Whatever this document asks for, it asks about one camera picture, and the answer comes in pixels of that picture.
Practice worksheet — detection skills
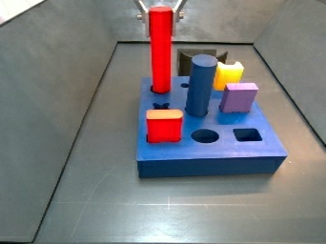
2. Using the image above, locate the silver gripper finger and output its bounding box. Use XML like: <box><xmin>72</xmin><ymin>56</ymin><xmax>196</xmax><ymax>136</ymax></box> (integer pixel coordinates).
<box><xmin>172</xmin><ymin>0</ymin><xmax>187</xmax><ymax>36</ymax></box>
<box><xmin>134</xmin><ymin>0</ymin><xmax>150</xmax><ymax>36</ymax></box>

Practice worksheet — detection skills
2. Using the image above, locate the red hexagon peg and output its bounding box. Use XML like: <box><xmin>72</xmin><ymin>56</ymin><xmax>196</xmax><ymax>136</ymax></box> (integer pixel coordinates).
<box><xmin>150</xmin><ymin>7</ymin><xmax>174</xmax><ymax>93</ymax></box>

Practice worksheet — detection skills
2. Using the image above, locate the blue shape sorting board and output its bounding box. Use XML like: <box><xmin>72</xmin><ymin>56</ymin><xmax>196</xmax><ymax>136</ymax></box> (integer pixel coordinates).
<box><xmin>136</xmin><ymin>76</ymin><xmax>287</xmax><ymax>178</ymax></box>

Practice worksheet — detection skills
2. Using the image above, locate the black curved block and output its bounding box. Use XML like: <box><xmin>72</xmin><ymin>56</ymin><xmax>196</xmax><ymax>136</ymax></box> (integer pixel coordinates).
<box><xmin>176</xmin><ymin>49</ymin><xmax>228</xmax><ymax>76</ymax></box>

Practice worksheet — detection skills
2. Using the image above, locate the blue cylinder peg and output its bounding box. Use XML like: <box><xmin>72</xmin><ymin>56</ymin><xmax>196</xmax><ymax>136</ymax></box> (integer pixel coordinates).
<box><xmin>186</xmin><ymin>54</ymin><xmax>218</xmax><ymax>117</ymax></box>

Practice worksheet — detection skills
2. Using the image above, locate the yellow curved block peg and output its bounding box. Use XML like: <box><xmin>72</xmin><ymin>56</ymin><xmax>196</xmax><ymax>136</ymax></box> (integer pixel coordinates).
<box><xmin>212</xmin><ymin>62</ymin><xmax>244</xmax><ymax>91</ymax></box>

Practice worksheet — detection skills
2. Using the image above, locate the purple rectangular block peg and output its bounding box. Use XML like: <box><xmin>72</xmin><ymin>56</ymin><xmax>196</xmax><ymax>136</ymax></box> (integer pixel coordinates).
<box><xmin>219</xmin><ymin>83</ymin><xmax>258</xmax><ymax>113</ymax></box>

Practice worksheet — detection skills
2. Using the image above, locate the red block peg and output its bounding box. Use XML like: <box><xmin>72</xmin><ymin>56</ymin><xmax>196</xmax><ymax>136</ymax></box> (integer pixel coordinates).
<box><xmin>147</xmin><ymin>110</ymin><xmax>183</xmax><ymax>143</ymax></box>

